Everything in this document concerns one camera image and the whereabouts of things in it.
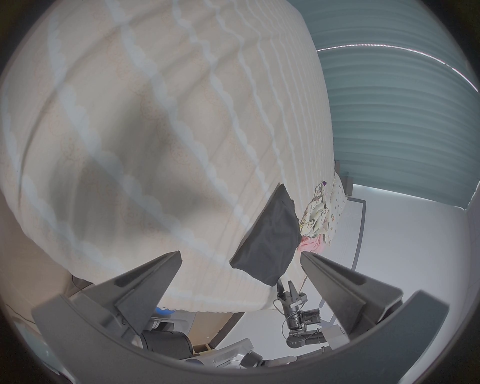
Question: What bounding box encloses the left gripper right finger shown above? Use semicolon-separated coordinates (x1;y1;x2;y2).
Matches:
300;250;404;334

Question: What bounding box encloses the grey bedside table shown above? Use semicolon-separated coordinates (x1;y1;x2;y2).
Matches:
333;160;354;196

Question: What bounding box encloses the white printed pillow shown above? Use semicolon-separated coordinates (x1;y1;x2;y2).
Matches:
325;173;348;245

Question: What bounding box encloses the black T-shirt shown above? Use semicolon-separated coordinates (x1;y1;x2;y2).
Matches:
228;182;301;287

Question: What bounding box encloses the white printed pyjama garment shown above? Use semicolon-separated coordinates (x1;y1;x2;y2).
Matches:
299;180;331;239

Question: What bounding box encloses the pink garment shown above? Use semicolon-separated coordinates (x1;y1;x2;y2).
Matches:
298;235;324;254

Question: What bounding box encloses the bed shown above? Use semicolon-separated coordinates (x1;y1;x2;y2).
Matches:
0;0;367;314

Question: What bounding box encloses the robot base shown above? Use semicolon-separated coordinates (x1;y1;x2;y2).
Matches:
140;305;301;370

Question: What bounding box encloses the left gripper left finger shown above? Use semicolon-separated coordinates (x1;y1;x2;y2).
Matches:
77;250;183;337

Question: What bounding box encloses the blue-green curtain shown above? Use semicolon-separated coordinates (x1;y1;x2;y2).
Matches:
316;44;480;211
288;0;456;77

